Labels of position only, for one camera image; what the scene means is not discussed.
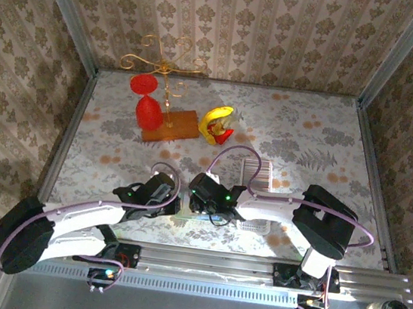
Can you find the mint green card holder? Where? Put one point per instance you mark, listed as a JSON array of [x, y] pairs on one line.
[[207, 218]]

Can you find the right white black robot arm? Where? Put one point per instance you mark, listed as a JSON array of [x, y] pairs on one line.
[[271, 209]]

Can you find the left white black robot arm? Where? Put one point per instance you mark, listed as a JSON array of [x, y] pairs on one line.
[[80, 218]]

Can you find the clear plastic card box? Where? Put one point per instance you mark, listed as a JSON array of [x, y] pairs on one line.
[[254, 227]]

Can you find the small red toy figure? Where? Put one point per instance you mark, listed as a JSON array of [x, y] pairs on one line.
[[222, 133]]

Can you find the yellow toy banana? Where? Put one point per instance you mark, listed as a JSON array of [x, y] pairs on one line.
[[211, 119]]

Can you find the red plastic wine glass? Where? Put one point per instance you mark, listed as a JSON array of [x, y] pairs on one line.
[[150, 114]]

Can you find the left small controller board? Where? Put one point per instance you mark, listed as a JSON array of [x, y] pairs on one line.
[[99, 274]]

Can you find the small controller board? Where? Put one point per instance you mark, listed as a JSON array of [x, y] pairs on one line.
[[309, 302], [99, 274]]

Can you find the floral patterned table cover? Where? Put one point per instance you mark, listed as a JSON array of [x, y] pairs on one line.
[[311, 111]]

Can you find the right small controller board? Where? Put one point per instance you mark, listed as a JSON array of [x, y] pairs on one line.
[[309, 302]]

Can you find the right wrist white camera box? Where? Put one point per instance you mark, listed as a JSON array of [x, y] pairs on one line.
[[214, 178]]

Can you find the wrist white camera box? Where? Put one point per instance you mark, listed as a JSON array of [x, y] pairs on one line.
[[214, 178], [162, 175]]

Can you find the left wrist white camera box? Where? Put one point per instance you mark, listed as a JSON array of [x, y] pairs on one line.
[[162, 175]]

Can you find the aluminium front rail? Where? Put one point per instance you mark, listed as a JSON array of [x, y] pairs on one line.
[[207, 261]]

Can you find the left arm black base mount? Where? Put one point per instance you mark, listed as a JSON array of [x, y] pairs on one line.
[[132, 256]]

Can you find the left aluminium side rail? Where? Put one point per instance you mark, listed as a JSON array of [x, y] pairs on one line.
[[66, 143]]

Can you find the aluminium side rail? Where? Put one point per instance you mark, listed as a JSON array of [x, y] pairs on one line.
[[374, 180], [66, 143]]

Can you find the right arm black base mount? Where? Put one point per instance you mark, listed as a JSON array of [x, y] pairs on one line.
[[281, 276]]

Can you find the right aluminium side rail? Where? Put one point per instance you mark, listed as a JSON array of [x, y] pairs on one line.
[[374, 180]]

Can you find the left aluminium corner post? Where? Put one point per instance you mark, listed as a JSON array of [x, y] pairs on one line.
[[68, 10]]

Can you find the aluminium corner post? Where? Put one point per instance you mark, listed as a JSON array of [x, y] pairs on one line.
[[68, 10], [400, 54]]

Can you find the right aluminium corner post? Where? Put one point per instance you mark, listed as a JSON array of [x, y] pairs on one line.
[[400, 54]]

